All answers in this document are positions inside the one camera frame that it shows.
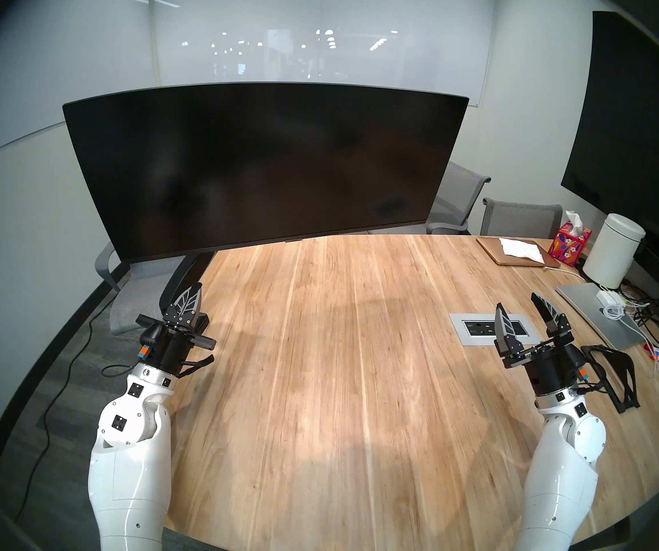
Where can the silver closed laptop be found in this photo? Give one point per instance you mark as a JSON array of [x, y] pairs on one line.
[[590, 311]]

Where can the white power adapter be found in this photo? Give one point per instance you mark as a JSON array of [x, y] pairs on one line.
[[608, 298]]

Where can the black folding laptop stand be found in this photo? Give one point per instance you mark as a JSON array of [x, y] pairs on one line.
[[622, 383]]

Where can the grey table power outlet box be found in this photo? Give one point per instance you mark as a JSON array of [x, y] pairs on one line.
[[458, 329]]

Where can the large glass whiteboard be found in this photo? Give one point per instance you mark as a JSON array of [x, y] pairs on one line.
[[306, 27]]

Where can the white cylindrical bin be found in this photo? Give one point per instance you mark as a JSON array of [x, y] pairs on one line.
[[613, 251]]

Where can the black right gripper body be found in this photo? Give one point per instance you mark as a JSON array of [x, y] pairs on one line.
[[550, 366]]

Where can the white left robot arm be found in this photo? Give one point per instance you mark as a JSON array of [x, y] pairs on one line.
[[129, 458]]

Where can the grey mesh office chair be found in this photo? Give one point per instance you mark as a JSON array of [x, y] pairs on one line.
[[134, 303], [521, 218], [455, 194]]

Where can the white paper napkin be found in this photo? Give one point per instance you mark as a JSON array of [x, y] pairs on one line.
[[521, 249]]

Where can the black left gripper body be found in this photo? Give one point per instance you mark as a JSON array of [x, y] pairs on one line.
[[169, 349]]

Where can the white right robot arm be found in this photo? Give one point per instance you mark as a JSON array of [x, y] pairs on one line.
[[559, 487]]

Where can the glass whiteboard with blue writing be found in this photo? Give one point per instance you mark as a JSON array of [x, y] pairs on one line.
[[48, 68]]

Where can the brown leather pad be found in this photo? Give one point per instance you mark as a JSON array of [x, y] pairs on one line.
[[493, 251]]

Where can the black wall television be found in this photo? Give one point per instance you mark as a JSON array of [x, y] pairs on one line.
[[633, 125]]

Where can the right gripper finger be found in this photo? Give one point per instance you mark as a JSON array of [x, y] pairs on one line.
[[553, 320], [506, 332]]

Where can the colourful floral tissue box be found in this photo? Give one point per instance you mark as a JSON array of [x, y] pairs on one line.
[[569, 245]]

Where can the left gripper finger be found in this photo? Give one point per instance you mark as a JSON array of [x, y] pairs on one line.
[[178, 307], [193, 311]]

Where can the curved black ultrawide monitor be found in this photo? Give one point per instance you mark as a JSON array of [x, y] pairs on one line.
[[260, 165]]

